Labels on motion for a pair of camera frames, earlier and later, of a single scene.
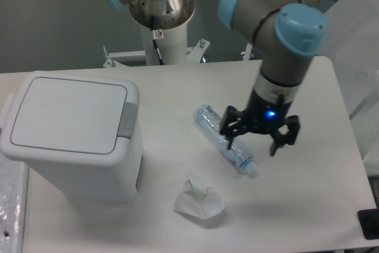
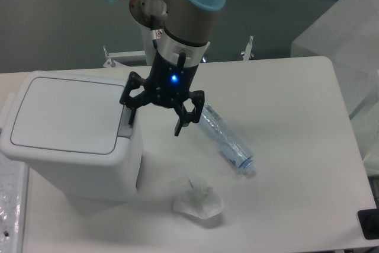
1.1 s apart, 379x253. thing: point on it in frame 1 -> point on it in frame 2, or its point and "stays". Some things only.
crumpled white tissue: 199,201 stays
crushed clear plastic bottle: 238,155 stays
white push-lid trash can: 82,132 stays
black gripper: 262,116 -> 170,79
